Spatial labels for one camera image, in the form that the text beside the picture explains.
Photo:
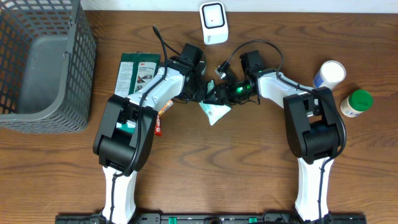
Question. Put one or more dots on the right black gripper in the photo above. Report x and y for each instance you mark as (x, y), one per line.
(221, 89)

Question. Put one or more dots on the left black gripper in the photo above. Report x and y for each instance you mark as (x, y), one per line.
(201, 96)

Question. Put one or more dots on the mint green wipes pack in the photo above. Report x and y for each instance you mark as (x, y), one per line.
(214, 112)

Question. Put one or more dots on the orange snack packet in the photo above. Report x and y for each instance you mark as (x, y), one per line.
(165, 108)

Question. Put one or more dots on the green box with label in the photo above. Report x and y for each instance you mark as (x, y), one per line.
(136, 70)

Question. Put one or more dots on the red packet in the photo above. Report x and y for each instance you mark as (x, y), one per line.
(158, 130)

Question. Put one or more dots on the white tub blue label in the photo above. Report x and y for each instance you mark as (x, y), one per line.
(330, 74)

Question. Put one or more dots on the green lid white jar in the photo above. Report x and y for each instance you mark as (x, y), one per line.
(356, 103)

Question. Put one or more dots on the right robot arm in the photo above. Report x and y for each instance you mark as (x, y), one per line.
(315, 131)

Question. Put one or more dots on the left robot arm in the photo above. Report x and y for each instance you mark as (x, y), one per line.
(125, 135)

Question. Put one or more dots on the white barcode scanner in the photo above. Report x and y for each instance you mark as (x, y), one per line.
(214, 22)

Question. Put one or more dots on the grey plastic mesh basket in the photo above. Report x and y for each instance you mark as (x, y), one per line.
(48, 54)

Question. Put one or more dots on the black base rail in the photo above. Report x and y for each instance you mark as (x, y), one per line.
(156, 218)

